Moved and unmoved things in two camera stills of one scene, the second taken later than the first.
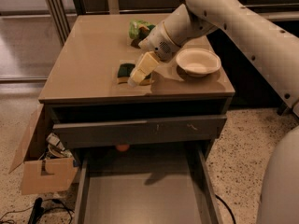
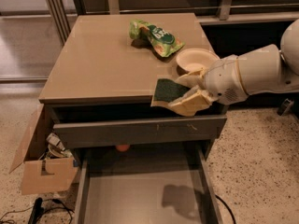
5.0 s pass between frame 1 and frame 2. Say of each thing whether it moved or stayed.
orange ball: stayed
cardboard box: stayed
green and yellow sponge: moved
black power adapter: stayed
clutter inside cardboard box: stayed
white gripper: moved
